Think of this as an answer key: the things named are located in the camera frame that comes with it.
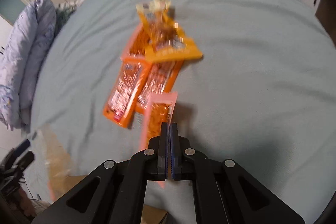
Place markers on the green knitted cloth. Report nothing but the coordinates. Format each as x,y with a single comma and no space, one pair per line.
65,14

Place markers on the clear bag of beige snacks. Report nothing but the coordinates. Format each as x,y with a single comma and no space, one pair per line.
56,161

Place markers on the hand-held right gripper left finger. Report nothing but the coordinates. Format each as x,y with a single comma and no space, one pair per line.
164,150

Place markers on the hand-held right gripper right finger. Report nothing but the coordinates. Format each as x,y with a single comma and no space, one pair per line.
173,150

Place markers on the cardboard box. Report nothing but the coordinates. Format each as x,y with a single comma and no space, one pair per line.
71,182

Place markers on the person's left hand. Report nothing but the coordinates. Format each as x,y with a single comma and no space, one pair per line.
26,204

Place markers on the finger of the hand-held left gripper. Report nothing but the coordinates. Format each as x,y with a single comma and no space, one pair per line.
23,144
25,159

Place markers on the long orange snack packet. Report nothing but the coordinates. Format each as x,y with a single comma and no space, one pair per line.
157,82

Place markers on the bed with light blue sheet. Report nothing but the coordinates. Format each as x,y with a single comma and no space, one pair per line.
236,69

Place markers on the pink snack packet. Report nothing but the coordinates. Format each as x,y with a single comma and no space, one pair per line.
157,113

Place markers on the orange snack packet red label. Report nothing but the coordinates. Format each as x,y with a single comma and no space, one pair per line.
123,92

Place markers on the orange patterned snack packet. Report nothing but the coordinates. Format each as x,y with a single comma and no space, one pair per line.
139,39

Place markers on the yellow snack packet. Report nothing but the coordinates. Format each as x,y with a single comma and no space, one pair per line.
155,12
173,53

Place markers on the purple floral quilt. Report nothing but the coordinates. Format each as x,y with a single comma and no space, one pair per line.
26,56

